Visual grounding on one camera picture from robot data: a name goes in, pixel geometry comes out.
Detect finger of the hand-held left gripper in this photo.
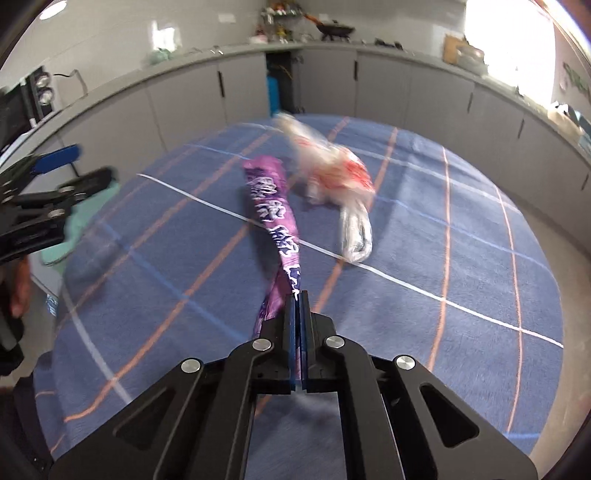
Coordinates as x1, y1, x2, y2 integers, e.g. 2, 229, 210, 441
0, 144, 84, 195
9, 167, 118, 222

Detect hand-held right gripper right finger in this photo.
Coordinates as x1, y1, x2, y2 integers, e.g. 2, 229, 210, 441
299, 290, 539, 480

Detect wooden cutting board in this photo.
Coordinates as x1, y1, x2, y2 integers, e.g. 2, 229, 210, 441
442, 34, 469, 63

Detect person's dark clothing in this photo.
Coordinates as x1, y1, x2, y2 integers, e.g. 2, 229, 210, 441
0, 351, 51, 480

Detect metal spice rack with bottles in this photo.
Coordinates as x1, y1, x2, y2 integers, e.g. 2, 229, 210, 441
261, 4, 305, 42

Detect black and silver microwave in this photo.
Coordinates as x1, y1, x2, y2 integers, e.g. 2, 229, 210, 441
0, 67, 58, 144

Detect dish basin rack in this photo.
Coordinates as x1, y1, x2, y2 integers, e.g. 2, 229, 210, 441
547, 104, 587, 134

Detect grey cooking pot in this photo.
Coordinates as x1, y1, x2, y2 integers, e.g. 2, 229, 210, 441
457, 46, 488, 70

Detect purple wrapper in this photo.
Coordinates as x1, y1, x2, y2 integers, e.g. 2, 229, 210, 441
242, 155, 305, 342

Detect grey base cabinets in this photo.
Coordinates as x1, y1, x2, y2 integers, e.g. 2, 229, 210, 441
28, 41, 591, 195

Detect window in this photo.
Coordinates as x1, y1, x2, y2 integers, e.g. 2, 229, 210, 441
464, 0, 555, 102

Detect person's left hand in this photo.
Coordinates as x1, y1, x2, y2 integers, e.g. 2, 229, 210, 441
9, 256, 32, 319

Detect light green trash bin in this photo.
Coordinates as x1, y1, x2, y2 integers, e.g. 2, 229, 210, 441
39, 182, 122, 266

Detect hanging cloths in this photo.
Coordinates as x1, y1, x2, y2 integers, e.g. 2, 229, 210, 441
561, 62, 591, 93

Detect clear printed plastic bag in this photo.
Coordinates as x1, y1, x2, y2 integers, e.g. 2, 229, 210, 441
272, 113, 377, 264

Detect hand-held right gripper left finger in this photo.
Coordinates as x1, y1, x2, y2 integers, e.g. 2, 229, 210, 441
48, 291, 300, 480

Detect black power cable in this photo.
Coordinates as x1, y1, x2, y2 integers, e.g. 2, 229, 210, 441
55, 69, 88, 97

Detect black wok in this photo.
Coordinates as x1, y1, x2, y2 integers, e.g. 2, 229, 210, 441
305, 14, 356, 42

